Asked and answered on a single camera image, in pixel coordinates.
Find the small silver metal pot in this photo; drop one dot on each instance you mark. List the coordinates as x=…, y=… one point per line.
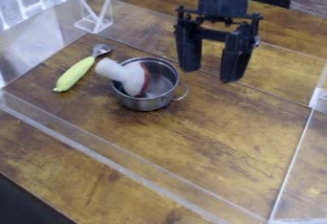
x=163, y=84

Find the white plush mushroom red cap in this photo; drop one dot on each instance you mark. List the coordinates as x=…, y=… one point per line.
x=132, y=75

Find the yellow-green handled metal spoon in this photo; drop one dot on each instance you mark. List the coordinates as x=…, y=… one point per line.
x=75, y=73

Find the clear acrylic enclosure wall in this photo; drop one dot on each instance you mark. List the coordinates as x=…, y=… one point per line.
x=234, y=155

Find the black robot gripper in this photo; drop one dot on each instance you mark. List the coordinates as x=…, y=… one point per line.
x=239, y=42

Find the clear acrylic triangular bracket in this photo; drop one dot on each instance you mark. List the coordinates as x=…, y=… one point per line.
x=94, y=23

